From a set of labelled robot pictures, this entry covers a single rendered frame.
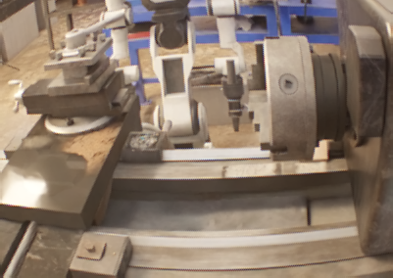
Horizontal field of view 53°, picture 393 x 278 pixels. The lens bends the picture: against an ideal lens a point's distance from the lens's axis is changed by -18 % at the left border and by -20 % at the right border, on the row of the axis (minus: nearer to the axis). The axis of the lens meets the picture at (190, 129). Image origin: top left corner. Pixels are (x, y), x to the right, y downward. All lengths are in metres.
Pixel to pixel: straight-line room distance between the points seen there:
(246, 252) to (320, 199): 0.39
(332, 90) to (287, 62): 0.10
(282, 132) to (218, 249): 0.28
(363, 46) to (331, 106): 0.22
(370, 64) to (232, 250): 0.50
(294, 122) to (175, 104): 1.08
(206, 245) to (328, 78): 0.42
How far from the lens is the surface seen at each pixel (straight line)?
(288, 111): 0.80
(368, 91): 0.67
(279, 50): 0.83
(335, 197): 1.25
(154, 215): 1.23
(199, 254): 0.93
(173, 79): 1.87
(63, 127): 1.26
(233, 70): 1.81
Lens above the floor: 1.49
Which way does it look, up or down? 29 degrees down
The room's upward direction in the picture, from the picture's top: 8 degrees counter-clockwise
